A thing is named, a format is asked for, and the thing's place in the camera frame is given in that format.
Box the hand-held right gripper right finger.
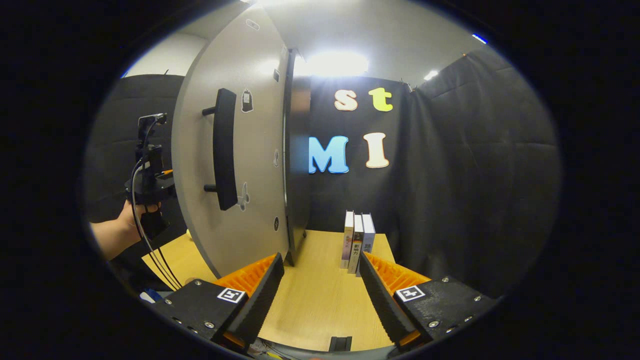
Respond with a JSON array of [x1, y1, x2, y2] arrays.
[[359, 251, 501, 351]]

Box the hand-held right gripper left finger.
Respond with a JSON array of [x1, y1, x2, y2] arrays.
[[152, 252, 285, 352]]

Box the pale spine book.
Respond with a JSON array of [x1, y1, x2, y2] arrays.
[[356, 213, 376, 277]]

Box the grey cabinet door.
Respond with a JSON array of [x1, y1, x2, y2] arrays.
[[171, 5, 291, 278]]

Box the black door handle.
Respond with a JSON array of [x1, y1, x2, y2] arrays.
[[202, 88, 238, 211]]

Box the black backdrop cloth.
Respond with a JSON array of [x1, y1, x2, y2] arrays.
[[82, 45, 563, 301]]

